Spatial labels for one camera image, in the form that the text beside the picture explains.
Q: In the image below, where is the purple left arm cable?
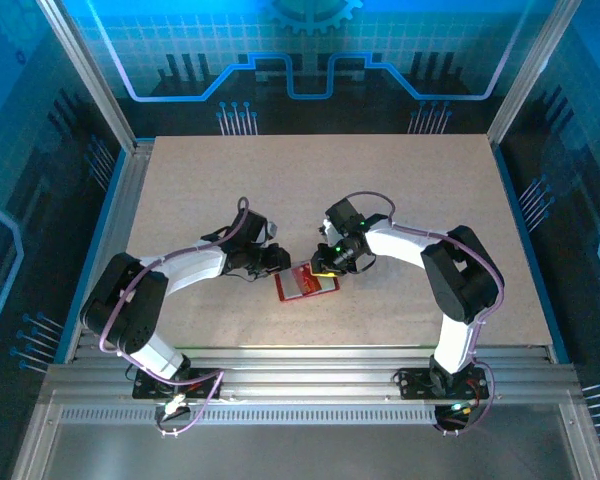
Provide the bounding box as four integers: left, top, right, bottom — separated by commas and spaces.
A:
99, 197, 251, 439

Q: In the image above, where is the grey metal shelf panel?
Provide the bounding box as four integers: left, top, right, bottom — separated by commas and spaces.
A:
10, 424, 600, 480

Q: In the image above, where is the aluminium side rail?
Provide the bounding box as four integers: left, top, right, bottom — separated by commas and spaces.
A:
64, 139, 156, 364

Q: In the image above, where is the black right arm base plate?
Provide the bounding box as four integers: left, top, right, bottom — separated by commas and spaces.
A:
395, 367, 491, 402

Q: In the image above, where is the white cable connector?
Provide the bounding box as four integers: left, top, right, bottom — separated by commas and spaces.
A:
162, 393, 191, 416

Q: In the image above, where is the blue table edge strip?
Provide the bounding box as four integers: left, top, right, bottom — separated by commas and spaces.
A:
53, 147, 129, 365
492, 142, 572, 365

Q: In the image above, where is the slotted grey cable duct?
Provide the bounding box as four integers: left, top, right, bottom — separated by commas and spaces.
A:
58, 405, 444, 427

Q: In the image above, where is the aluminium frame post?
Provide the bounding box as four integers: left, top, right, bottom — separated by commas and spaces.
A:
35, 0, 140, 154
486, 0, 582, 147

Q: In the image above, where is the red credit card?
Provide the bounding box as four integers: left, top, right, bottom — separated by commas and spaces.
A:
289, 263, 322, 296

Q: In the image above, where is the red leather card holder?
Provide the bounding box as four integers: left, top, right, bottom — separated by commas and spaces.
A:
273, 258, 342, 303

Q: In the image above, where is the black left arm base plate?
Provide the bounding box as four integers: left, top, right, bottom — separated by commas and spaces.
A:
131, 366, 222, 401

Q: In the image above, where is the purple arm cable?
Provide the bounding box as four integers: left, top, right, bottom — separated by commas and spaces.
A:
99, 197, 251, 439
347, 191, 505, 437

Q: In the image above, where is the aluminium frame beam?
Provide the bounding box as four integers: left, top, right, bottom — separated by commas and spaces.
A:
38, 342, 584, 407

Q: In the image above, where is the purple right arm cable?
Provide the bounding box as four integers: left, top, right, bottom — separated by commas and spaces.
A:
347, 191, 505, 437

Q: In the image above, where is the small lit controller board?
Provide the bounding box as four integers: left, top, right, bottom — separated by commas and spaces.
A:
434, 399, 484, 431

